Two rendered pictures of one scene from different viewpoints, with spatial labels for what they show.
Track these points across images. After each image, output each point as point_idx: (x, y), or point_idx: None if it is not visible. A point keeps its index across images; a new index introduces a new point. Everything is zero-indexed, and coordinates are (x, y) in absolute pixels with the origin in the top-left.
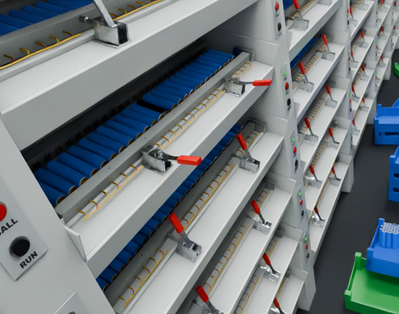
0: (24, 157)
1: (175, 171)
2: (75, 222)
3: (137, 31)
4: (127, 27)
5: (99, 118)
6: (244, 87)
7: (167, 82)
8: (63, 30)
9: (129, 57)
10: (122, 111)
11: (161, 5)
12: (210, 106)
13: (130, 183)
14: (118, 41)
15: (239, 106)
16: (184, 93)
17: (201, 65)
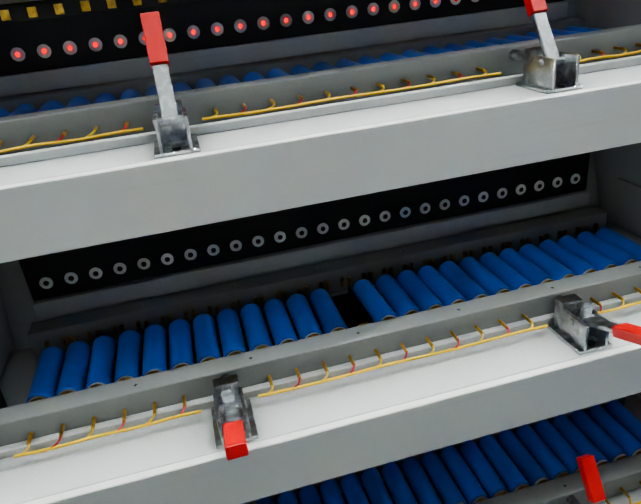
0: (82, 317)
1: (253, 455)
2: (14, 453)
3: (246, 138)
4: (185, 122)
5: (246, 296)
6: (604, 334)
7: (428, 271)
8: (126, 120)
9: (178, 178)
10: (289, 298)
11: (371, 102)
12: (479, 350)
13: (156, 432)
14: (159, 145)
15: (567, 377)
16: (432, 302)
17: (542, 257)
